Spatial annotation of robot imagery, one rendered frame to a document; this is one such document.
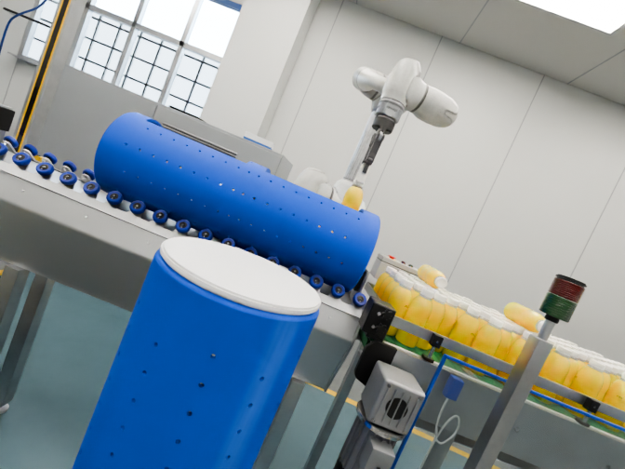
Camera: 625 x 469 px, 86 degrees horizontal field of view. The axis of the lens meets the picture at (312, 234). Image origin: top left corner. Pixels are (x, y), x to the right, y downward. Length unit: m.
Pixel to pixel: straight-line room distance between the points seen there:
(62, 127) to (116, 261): 2.39
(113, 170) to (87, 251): 0.26
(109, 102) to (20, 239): 2.06
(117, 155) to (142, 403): 0.78
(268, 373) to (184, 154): 0.76
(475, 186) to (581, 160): 1.11
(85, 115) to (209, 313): 3.01
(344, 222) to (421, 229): 2.92
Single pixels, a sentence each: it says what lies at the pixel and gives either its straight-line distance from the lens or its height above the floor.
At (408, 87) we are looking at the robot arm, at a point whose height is 1.66.
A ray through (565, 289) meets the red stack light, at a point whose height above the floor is 1.23.
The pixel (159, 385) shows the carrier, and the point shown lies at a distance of 0.52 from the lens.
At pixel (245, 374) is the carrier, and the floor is 0.93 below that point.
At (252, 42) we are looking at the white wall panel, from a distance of 4.07.
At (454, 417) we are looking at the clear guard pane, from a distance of 1.11.
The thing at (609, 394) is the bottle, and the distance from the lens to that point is 1.50.
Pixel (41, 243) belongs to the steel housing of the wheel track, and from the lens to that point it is 1.33.
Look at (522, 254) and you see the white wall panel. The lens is 4.30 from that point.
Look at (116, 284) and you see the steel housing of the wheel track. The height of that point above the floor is 0.71.
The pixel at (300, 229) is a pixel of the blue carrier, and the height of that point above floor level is 1.10.
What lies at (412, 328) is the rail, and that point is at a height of 0.97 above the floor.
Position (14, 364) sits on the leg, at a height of 0.21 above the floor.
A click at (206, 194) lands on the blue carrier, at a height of 1.09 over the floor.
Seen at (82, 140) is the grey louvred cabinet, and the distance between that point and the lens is 3.35.
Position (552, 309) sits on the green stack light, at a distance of 0.98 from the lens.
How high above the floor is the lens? 1.18
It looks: 5 degrees down
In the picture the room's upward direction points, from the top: 23 degrees clockwise
